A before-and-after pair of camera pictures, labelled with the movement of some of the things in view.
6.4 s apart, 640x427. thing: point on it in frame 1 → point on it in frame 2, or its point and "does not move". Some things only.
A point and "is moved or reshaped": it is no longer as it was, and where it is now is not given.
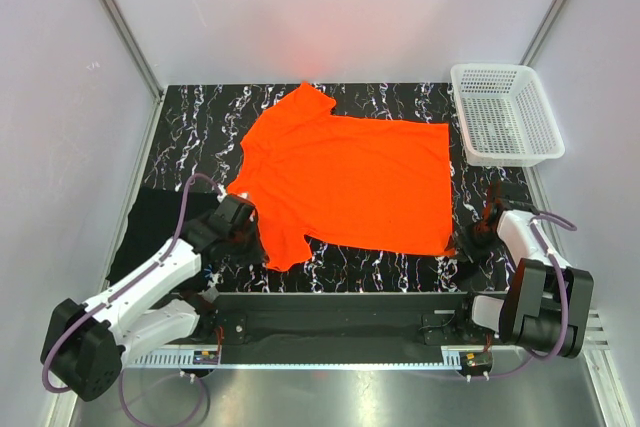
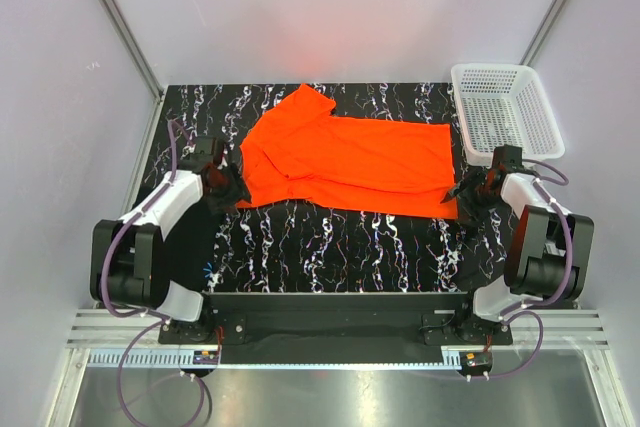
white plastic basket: [504, 117] does not move
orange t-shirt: [363, 182] is moved or reshaped
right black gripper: [468, 250] → [463, 191]
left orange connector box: [202, 357] does not move
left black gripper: [255, 256] → [238, 188]
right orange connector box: [476, 361] does not move
